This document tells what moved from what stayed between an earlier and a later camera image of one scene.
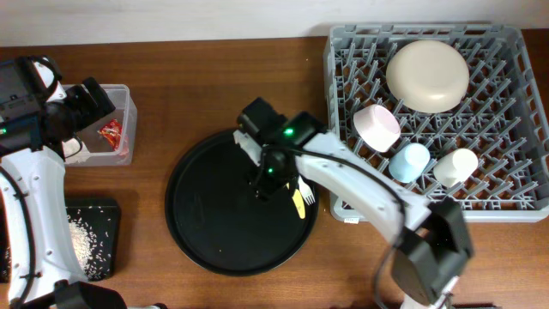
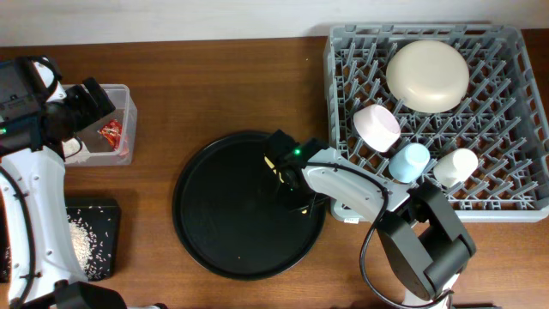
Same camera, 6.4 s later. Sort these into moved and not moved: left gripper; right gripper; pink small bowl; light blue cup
Moved: right gripper
Not moved: pink small bowl; left gripper; light blue cup
